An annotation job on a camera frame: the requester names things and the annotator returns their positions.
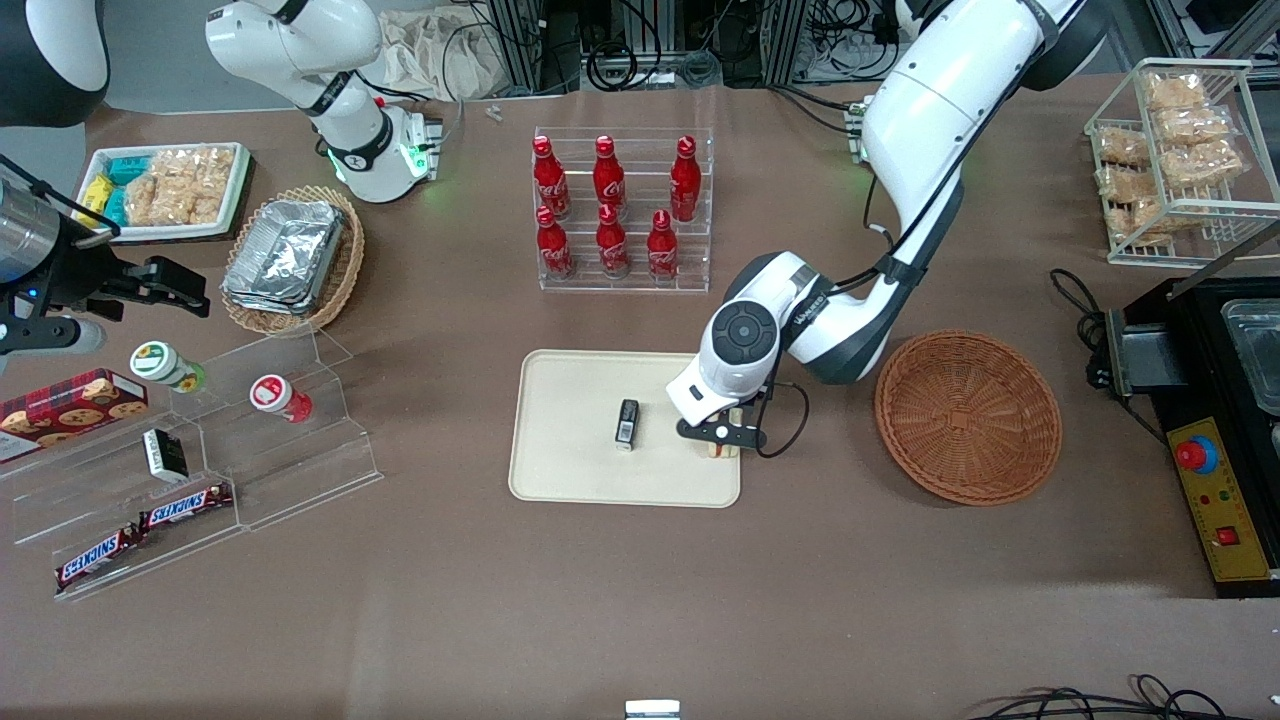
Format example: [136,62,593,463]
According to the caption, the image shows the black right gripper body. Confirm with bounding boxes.
[38,225,151,323]

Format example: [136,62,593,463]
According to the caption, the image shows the triangular sandwich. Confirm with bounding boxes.
[705,405,743,461]

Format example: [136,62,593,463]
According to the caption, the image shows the white snack tray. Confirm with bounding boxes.
[76,142,253,244]

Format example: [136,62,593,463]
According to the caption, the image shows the beige plastic tray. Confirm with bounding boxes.
[508,349,742,509]

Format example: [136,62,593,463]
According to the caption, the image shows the light wicker basket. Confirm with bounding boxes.
[220,185,366,337]

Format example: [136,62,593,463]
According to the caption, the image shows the brown wicker basket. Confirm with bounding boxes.
[874,330,1064,507]

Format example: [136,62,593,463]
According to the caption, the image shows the rice cracker pack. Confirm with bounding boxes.
[150,146,237,206]
[124,175,197,227]

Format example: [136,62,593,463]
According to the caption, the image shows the green lid cup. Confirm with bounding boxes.
[130,341,207,393]

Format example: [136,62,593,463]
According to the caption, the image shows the stacked foil containers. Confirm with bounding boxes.
[221,199,347,317]

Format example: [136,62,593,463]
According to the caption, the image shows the clear acrylic bottle rack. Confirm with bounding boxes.
[532,126,715,294]

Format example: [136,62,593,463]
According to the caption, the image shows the red lid cup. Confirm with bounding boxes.
[249,374,314,424]

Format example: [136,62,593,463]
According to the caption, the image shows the red cookie box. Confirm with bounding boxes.
[0,368,149,464]

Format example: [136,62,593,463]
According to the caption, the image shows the red cola bottle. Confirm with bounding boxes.
[595,204,631,279]
[669,136,703,223]
[646,209,681,284]
[531,135,572,223]
[535,206,577,281]
[592,135,628,216]

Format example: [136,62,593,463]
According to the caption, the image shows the black and white small box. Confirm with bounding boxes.
[142,428,189,484]

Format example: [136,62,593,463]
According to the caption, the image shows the Snickers bar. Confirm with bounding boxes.
[138,482,234,532]
[55,524,147,592]

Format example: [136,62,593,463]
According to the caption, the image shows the clear acrylic stepped stand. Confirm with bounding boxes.
[0,328,384,602]

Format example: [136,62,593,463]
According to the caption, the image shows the beige cloth bag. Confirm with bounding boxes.
[372,8,506,103]

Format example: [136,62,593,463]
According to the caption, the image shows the bagged fried snack pack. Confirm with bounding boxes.
[1108,200,1183,248]
[1160,140,1247,193]
[1153,106,1237,149]
[1094,128,1153,167]
[1144,72,1208,113]
[1096,165,1167,207]

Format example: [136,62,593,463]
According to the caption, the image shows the black countertop appliance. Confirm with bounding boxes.
[1104,276,1280,441]

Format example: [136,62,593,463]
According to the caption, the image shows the yellow emergency stop panel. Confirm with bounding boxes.
[1168,416,1280,599]

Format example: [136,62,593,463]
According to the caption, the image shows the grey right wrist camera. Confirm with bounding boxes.
[0,314,107,359]

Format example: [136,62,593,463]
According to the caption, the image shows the black cable with white tag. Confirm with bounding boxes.
[0,153,123,247]

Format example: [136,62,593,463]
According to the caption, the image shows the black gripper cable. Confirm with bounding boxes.
[752,378,810,460]

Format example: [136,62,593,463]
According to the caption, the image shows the black arm base cables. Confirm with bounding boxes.
[768,84,867,133]

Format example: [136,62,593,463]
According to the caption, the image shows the coiled black cable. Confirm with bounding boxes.
[584,40,643,93]

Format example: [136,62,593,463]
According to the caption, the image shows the black appliance cable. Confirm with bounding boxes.
[1048,266,1171,449]

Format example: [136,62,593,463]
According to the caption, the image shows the black floor cables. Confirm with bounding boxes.
[968,674,1280,720]

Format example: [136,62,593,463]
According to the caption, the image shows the white wire basket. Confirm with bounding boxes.
[1084,58,1280,269]

